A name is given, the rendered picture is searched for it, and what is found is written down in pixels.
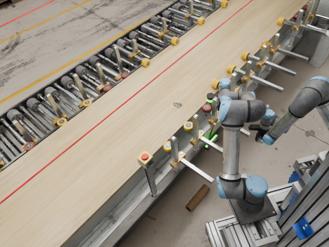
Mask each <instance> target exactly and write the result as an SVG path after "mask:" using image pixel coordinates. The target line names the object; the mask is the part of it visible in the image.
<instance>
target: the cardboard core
mask: <svg viewBox="0 0 329 247"><path fill-rule="evenodd" d="M209 190H210V188H209V187H208V186H207V185H206V184H203V186H202V187H201V188H200V189H199V190H198V192H197V193H196V194H195V195H194V196H193V198H192V199H191V200H190V201H189V203H188V204H187V205H186V206H185V207H186V209H188V210H189V211H190V212H192V211H193V210H194V208H195V207H196V206H197V205H198V203H199V202H200V201H201V200H202V198H203V197H204V196H205V195H206V193H207V192H208V191H209Z"/></svg>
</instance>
